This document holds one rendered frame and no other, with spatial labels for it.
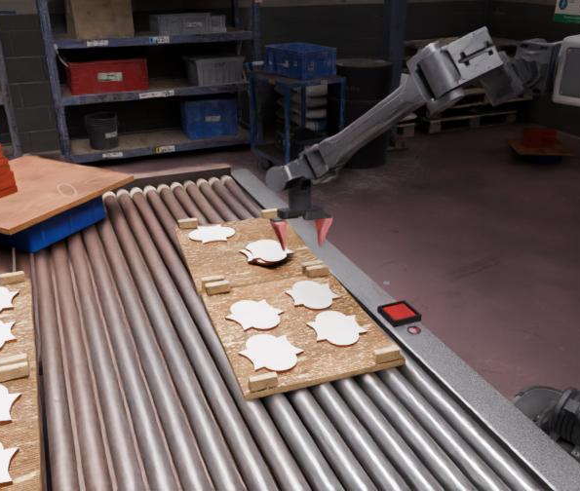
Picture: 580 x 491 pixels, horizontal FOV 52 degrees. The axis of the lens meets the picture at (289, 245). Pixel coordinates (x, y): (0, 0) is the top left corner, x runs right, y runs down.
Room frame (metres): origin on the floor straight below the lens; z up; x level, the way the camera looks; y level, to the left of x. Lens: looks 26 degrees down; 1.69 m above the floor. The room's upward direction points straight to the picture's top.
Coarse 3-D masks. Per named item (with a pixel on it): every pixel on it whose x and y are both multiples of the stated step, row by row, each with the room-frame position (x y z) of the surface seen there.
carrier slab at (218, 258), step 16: (208, 224) 1.73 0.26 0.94; (224, 224) 1.73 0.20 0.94; (240, 224) 1.73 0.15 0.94; (256, 224) 1.73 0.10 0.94; (288, 224) 1.73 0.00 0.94; (240, 240) 1.62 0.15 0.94; (256, 240) 1.62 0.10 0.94; (272, 240) 1.62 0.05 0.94; (288, 240) 1.62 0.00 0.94; (192, 256) 1.51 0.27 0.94; (208, 256) 1.51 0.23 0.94; (224, 256) 1.51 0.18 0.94; (240, 256) 1.51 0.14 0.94; (288, 256) 1.51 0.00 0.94; (304, 256) 1.51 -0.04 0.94; (192, 272) 1.41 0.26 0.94; (208, 272) 1.41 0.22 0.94; (224, 272) 1.41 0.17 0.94; (240, 272) 1.41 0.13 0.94; (256, 272) 1.41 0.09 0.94; (272, 272) 1.41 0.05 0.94; (288, 272) 1.41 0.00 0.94
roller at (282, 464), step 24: (144, 216) 1.85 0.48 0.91; (168, 240) 1.66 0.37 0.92; (168, 264) 1.51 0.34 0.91; (192, 288) 1.35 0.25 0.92; (192, 312) 1.26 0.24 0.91; (216, 336) 1.13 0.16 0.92; (216, 360) 1.07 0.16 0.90; (240, 408) 0.92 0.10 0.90; (264, 408) 0.90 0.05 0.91; (264, 432) 0.83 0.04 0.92; (264, 456) 0.80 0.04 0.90; (288, 456) 0.77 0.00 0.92; (288, 480) 0.72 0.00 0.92
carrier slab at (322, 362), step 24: (240, 288) 1.32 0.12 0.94; (264, 288) 1.32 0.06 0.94; (288, 288) 1.32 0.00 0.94; (336, 288) 1.32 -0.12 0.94; (216, 312) 1.21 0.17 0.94; (288, 312) 1.21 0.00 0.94; (312, 312) 1.21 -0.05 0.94; (360, 312) 1.21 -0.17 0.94; (240, 336) 1.11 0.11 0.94; (288, 336) 1.11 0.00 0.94; (312, 336) 1.11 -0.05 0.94; (360, 336) 1.11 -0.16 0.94; (384, 336) 1.11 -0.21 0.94; (240, 360) 1.02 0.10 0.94; (312, 360) 1.02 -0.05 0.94; (336, 360) 1.02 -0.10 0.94; (360, 360) 1.02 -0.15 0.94; (240, 384) 0.95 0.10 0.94; (288, 384) 0.95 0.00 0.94; (312, 384) 0.96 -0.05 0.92
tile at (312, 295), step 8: (296, 288) 1.31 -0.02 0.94; (304, 288) 1.31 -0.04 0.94; (312, 288) 1.31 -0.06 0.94; (320, 288) 1.31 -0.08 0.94; (328, 288) 1.31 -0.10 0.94; (296, 296) 1.27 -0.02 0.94; (304, 296) 1.27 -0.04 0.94; (312, 296) 1.27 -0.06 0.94; (320, 296) 1.27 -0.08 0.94; (328, 296) 1.27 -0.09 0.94; (336, 296) 1.27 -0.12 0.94; (296, 304) 1.23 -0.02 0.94; (304, 304) 1.23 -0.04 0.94; (312, 304) 1.23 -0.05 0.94; (320, 304) 1.23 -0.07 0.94; (328, 304) 1.23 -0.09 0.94
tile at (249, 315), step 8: (240, 304) 1.23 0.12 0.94; (248, 304) 1.23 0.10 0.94; (256, 304) 1.23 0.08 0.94; (264, 304) 1.23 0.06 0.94; (232, 312) 1.20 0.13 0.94; (240, 312) 1.20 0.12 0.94; (248, 312) 1.20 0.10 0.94; (256, 312) 1.20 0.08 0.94; (264, 312) 1.20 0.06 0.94; (272, 312) 1.20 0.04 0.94; (280, 312) 1.20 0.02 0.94; (232, 320) 1.17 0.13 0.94; (240, 320) 1.17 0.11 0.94; (248, 320) 1.17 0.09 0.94; (256, 320) 1.17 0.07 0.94; (264, 320) 1.17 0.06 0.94; (272, 320) 1.17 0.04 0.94; (248, 328) 1.13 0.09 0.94; (256, 328) 1.13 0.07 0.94; (264, 328) 1.13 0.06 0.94; (272, 328) 1.14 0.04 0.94
